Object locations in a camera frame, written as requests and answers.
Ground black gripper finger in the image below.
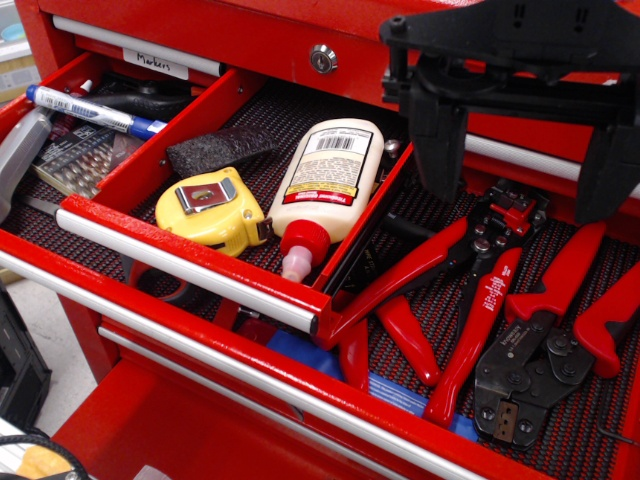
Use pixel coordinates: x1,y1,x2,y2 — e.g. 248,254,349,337
575,122,639,224
400,79,468,203

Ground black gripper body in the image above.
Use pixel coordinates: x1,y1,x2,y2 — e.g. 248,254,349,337
379,1,639,120

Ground white markers label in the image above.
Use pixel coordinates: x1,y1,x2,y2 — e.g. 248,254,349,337
122,48,189,80

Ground white glue bottle red cap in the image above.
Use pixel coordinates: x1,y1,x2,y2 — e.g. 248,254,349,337
268,118,384,283

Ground red capped small marker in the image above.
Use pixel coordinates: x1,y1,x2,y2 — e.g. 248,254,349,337
68,80,93,97

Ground black red handled scissors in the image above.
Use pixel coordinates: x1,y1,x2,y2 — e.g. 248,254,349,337
120,254,197,306

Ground blue paper package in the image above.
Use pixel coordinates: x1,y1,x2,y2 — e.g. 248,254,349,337
265,328,480,443

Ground black handled tool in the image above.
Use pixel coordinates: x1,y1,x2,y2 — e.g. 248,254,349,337
87,72,198,122

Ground red handled crimping tool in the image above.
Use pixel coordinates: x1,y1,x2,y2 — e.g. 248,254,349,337
474,222,639,450

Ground black plastic crate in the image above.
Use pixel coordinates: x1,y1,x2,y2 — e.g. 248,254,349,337
1,284,52,430

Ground grey silver tool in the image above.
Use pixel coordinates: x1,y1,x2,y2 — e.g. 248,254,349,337
1,107,53,221

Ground red tool chest cabinet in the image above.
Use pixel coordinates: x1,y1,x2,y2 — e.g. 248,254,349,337
14,0,640,480

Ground blue white marker pen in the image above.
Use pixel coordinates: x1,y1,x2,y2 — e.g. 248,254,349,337
26,85,167,140

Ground red handled pliers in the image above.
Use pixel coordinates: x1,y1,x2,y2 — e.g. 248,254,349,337
338,296,441,387

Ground red wide lower drawer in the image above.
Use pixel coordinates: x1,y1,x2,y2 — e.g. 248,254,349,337
1,52,639,479

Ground red handled wire stripper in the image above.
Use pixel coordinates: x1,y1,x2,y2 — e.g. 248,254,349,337
324,180,549,428

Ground drill bit set case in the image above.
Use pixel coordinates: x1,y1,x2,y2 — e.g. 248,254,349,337
32,123,144,198

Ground red small upper drawer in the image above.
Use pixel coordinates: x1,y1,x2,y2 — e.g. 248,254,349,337
56,70,407,342

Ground black sanding block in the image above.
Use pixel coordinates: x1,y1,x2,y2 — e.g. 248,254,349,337
166,126,277,178

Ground yellow tape measure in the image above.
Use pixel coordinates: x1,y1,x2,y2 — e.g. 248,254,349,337
155,167,273,257

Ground silver round key lock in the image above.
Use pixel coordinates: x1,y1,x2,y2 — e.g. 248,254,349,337
309,44,338,75

